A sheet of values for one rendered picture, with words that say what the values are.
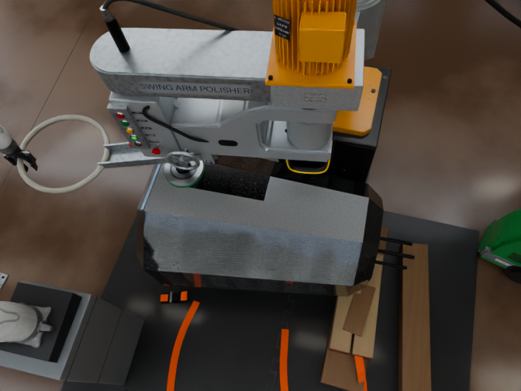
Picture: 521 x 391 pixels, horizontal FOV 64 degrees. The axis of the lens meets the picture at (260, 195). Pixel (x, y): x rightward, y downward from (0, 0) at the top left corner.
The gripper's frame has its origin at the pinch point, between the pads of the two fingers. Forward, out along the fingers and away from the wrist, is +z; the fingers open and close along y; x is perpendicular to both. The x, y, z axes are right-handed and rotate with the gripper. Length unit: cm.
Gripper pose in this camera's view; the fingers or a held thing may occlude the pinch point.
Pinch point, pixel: (29, 166)
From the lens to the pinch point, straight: 265.1
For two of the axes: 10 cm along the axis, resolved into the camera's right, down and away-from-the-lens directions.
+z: 0.0, 4.1, 9.1
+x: -1.4, -9.0, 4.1
